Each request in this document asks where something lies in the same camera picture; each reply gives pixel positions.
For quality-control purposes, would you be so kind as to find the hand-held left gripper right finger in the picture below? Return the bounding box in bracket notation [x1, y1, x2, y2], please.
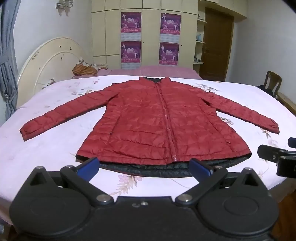
[175, 158, 266, 207]

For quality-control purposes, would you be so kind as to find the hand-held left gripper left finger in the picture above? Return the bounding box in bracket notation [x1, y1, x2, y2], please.
[30, 158, 114, 207]

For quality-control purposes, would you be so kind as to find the red puffer jacket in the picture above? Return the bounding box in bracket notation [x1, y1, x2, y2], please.
[19, 76, 280, 178]

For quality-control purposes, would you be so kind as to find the wooden side table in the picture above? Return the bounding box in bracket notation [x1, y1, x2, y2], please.
[276, 91, 296, 117]

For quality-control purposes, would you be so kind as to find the bed with floral sheet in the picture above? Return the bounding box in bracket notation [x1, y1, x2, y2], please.
[0, 75, 296, 226]

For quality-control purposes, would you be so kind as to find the dark bag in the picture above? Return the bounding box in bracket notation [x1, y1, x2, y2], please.
[256, 84, 275, 98]

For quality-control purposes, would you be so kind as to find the wooden chair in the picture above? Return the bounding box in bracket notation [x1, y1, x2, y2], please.
[264, 71, 282, 98]

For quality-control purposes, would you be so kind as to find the floral pillow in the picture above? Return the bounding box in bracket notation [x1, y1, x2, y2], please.
[78, 59, 109, 70]

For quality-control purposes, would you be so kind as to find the cream bed headboard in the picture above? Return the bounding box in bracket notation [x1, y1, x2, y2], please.
[17, 37, 94, 109]

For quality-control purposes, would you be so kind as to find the brown wooden door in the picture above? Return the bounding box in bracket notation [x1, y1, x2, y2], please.
[203, 7, 234, 82]

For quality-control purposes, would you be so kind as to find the cream open corner shelf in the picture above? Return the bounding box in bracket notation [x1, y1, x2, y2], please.
[192, 11, 208, 75]

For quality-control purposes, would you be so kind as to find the cream wardrobe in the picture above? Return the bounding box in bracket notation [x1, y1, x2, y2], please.
[91, 0, 250, 70]

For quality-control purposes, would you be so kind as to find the blue-grey curtain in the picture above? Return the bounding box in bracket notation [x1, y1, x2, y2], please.
[0, 0, 22, 119]

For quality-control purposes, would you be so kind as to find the purple wall poster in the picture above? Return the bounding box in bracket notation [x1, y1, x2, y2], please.
[159, 42, 180, 65]
[160, 12, 181, 43]
[121, 41, 142, 70]
[120, 12, 142, 40]

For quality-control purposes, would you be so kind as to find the white wall ornament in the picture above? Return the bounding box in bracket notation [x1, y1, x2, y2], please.
[56, 0, 75, 10]

